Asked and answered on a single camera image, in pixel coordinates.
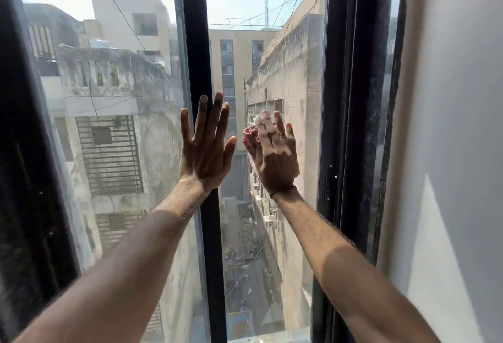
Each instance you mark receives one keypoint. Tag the person's left thumb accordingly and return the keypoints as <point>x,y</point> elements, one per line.
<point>229,147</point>

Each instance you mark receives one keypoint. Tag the person's right thumb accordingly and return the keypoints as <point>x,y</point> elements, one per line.
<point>249,142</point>

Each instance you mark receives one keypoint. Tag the bare concrete building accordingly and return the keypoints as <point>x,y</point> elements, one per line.
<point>298,71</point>

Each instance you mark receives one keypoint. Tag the black sliding glass window sash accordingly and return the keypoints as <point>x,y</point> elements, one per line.
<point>196,40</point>

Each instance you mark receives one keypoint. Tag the person's right forearm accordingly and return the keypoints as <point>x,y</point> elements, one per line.
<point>345,268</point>

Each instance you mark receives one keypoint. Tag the beige multi-storey building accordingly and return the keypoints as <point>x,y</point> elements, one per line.
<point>235,63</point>

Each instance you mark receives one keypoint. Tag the white air conditioner unit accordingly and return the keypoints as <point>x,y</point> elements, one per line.
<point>269,221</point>

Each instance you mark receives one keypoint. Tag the person's left forearm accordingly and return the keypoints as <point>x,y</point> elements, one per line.
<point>125,268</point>

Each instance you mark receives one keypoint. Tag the person's left middle finger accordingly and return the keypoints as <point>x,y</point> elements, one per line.
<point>214,114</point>

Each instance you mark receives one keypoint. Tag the weathered grey building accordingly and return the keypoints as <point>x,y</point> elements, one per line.
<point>118,126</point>

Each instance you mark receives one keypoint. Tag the person's right hand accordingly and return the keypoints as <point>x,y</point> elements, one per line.
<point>275,166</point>

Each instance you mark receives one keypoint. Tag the person's right little finger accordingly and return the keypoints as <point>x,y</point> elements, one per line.
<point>290,133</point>

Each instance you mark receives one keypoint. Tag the person's left hand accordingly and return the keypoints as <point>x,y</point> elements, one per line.
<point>202,158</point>

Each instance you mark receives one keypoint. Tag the dark wrist thread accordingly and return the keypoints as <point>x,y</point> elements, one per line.
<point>283,191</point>

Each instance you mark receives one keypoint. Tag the person's right middle finger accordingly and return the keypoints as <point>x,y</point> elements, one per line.
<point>267,124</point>

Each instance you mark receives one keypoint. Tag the dusty glass window sash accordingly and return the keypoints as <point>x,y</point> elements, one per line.
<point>118,91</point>

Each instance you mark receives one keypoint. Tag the white flat-roofed building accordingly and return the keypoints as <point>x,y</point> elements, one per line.
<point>129,16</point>

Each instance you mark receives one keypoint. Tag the black outer window frame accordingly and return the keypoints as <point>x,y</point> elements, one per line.
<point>373,79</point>

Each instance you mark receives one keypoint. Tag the person's left little finger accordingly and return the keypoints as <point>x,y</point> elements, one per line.
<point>186,124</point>

